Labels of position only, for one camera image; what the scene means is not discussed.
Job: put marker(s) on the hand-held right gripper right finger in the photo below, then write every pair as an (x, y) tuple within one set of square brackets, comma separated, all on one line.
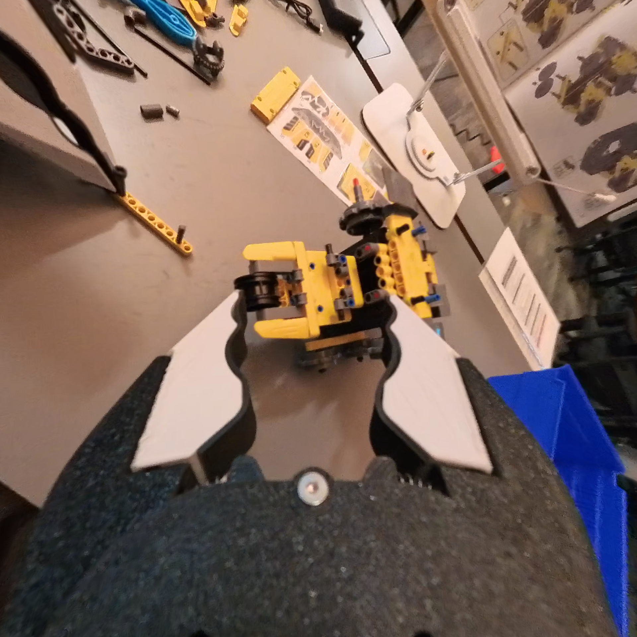
[(438, 408)]

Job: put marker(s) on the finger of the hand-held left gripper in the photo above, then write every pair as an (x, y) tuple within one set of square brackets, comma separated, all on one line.
[(35, 129)]

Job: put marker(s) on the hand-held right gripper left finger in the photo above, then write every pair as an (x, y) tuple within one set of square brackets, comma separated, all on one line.
[(189, 398)]

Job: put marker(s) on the yellow thin beam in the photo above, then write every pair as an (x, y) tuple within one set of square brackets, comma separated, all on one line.
[(154, 224)]

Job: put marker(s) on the yellow toy vehicle model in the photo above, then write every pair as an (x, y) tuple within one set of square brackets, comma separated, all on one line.
[(328, 288)]

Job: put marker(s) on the grey elbow piece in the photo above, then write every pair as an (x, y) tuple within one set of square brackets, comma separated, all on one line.
[(135, 17)]

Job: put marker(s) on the dark grey angled beam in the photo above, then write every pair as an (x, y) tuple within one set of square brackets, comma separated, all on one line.
[(94, 49)]

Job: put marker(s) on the dark grey sleeve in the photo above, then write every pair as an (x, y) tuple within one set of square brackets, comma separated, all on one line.
[(152, 111)]

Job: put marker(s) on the blue plastic bin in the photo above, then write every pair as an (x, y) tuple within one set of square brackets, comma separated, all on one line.
[(572, 448)]

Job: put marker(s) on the paper sheet in sleeve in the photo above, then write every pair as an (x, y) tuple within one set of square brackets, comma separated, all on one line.
[(522, 293)]

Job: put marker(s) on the thick black rod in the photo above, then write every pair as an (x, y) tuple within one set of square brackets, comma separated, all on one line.
[(171, 55)]

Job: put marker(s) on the blue plastic separator tool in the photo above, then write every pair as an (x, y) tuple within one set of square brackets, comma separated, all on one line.
[(174, 22)]

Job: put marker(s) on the black bevel gear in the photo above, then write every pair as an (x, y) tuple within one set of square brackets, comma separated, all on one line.
[(206, 59)]

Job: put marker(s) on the yellow fender piece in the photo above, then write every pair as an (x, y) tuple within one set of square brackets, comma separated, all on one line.
[(196, 12)]

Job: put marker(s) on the small yellow curved piece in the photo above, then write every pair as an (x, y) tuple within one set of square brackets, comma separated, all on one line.
[(239, 20)]

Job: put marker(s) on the yellow rectangular panel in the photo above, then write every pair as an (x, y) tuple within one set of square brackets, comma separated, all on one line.
[(273, 97)]

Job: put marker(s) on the white book stand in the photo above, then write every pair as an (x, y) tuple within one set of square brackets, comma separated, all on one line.
[(398, 129)]

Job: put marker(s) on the yellow sticker sheet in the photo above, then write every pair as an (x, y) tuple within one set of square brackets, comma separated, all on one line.
[(323, 134)]

